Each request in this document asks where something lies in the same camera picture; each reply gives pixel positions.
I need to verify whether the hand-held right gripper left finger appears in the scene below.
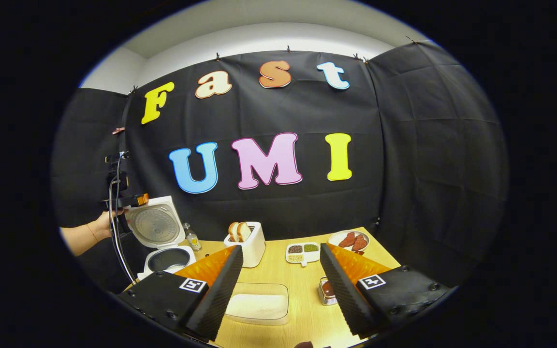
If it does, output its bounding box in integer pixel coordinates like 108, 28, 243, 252
117, 245, 244, 342

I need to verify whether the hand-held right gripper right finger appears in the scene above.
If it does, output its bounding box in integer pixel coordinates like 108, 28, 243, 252
319, 243, 454, 338

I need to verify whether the clear wire chopstick holder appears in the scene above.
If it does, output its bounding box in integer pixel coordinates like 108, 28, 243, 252
318, 276, 338, 306

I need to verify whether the white rice cooker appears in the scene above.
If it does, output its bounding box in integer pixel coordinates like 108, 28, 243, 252
124, 195, 197, 281

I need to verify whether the clear box of white rice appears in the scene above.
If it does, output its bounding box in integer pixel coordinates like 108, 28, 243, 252
224, 282, 290, 326

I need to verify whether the white toaster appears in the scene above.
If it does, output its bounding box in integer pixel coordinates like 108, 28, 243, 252
223, 221, 266, 269

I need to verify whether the white divided dish with beans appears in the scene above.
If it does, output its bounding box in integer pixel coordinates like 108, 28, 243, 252
285, 242, 321, 267

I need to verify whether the white round plate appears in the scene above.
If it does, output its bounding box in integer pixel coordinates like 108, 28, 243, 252
328, 230, 370, 254

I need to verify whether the small clear glass bottle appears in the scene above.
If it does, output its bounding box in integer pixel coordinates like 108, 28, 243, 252
183, 222, 202, 252

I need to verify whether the black backdrop cloth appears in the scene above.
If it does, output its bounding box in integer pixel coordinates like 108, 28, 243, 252
50, 41, 509, 293

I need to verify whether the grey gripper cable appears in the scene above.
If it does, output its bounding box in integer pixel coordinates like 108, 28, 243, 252
108, 154, 138, 285

